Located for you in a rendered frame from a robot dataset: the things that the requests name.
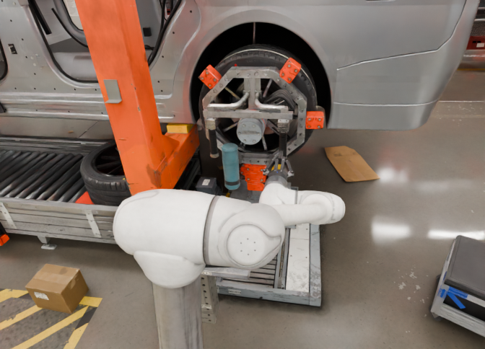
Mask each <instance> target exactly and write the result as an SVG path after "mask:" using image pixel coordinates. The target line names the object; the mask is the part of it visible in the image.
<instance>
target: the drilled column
mask: <svg viewBox="0 0 485 349"><path fill-rule="evenodd" d="M201 313H202V322H205V323H211V324H215V323H216V320H217V316H218V313H219V299H218V293H217V283H216V278H215V276H211V275H201ZM209 320H211V321H209Z"/></svg>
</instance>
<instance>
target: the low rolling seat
mask: <svg viewBox="0 0 485 349"><path fill-rule="evenodd" d="M436 279H437V283H438V287H437V291H436V294H435V297H434V301H433V304H432V305H430V306H429V313H430V315H431V316H432V318H433V319H435V320H436V321H440V320H443V318H446V319H448V320H450V321H451V322H454V323H456V324H459V325H460V326H462V327H465V328H466V329H468V330H471V331H473V332H475V333H477V334H479V335H481V336H484V337H485V243H484V242H480V241H478V240H475V239H472V238H470V237H466V236H463V235H461V234H459V235H457V237H456V238H455V240H454V242H453V245H452V247H451V249H450V251H449V254H448V256H447V259H446V261H445V264H444V266H443V269H442V274H439V275H438V276H437V277H436Z"/></svg>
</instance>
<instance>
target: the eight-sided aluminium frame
mask: <svg viewBox="0 0 485 349"><path fill-rule="evenodd" d="M279 74H280V70H279V69H278V68H277V67H272V66H270V67H254V66H233V67H231V68H230V70H228V71H227V73H226V74H225V75H224V76H223V77H222V78H221V79H220V81H219V82H218V83H217V84H216V85H215V86H214V88H213V89H211V90H210V91H209V92H208V93H207V94H206V96H205V97H204V98H203V99H202V102H203V104H202V105H203V109H207V106H208V105H210V104H213V99H214V98H215V97H216V96H217V95H218V94H219V93H220V92H221V91H222V90H223V89H224V88H225V87H226V86H227V84H228V83H229V82H230V81H231V80H232V79H233V78H244V77H249V78H256V77H261V78H267V79H273V80H274V81H275V82H276V83H277V84H278V85H279V86H280V87H281V88H282V89H285V90H287V91H288V93H289V94H290V96H291V98H292V99H293V100H294V101H295V102H296V103H297V104H298V119H297V135H296V136H294V137H293V138H292V139H290V140H289V141H288V142H287V155H288V154H290V153H291V152H292V151H294V150H295V149H296V148H297V147H298V146H301V144H302V143H304V141H305V119H306V108H307V98H306V96H305V95H304V94H303V93H301V91H300V90H298V88H296V86H295V85H293V83H290V84H289V83H287V82H286V81H285V80H284V79H282V78H281V77H280V76H279ZM216 135H217V147H218V148H219V149H220V150H222V146H223V145H224V144H226V143H229V142H228V141H227V140H225V139H224V138H223V137H222V136H221V135H220V134H218V133H217V132H216ZM206 137H207V138H208V139H209V131H208V129H206ZM278 155H279V149H278V150H277V151H275V152H274V153H273V154H256V153H241V152H238V156H239V164H241V163H245V164H263V165H268V164H269V162H270V161H271V160H272V159H274V160H276V156H278ZM251 160H252V161H251Z"/></svg>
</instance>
